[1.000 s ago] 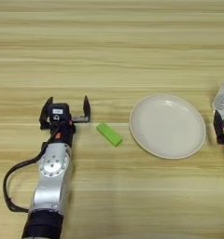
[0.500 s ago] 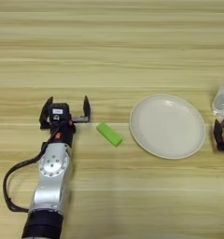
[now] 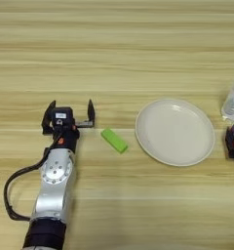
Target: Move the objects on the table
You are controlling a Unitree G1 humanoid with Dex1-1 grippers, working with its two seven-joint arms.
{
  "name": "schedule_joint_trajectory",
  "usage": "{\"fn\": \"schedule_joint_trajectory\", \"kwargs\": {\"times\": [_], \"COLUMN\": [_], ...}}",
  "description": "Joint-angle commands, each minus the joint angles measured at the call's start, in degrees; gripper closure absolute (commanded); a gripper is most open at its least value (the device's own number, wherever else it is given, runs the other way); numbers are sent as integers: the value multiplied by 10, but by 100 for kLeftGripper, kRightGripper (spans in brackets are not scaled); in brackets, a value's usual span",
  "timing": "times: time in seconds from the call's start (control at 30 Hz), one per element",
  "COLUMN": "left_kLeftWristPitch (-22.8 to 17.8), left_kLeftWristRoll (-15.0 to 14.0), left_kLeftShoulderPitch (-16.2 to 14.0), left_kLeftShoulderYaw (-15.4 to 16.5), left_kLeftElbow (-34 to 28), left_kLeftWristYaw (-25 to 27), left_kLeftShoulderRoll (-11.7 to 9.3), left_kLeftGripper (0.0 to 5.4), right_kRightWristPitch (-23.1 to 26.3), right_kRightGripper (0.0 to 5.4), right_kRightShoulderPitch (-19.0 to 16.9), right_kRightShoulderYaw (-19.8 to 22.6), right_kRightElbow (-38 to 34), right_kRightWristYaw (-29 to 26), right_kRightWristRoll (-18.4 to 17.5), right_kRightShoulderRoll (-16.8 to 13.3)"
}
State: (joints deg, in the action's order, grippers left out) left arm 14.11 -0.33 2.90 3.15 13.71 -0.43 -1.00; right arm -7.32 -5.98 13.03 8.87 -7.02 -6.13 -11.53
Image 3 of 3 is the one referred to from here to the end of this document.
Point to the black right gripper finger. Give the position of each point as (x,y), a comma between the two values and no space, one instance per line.
(229,146)

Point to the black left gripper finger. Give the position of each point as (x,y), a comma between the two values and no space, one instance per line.
(91,112)
(46,122)

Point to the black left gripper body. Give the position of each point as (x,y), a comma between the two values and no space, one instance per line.
(66,138)

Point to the green rectangular block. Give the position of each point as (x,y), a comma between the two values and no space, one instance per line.
(114,140)

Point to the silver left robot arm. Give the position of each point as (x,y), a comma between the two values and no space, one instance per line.
(54,195)

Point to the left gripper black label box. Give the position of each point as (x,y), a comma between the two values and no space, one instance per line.
(62,116)

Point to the white round plate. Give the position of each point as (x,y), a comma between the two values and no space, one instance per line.
(174,133)

